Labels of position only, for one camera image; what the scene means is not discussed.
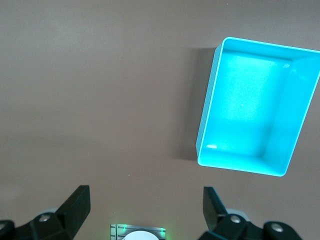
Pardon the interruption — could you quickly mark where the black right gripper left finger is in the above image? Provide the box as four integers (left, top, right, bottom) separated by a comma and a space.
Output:
0, 184, 92, 240

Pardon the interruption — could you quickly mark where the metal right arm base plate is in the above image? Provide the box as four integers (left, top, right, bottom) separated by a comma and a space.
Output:
109, 223, 166, 240

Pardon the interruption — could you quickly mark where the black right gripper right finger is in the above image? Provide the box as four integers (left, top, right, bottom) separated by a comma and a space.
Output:
198, 186, 302, 240

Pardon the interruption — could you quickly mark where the teal plastic bin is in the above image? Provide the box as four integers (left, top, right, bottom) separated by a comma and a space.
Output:
195, 36, 320, 178

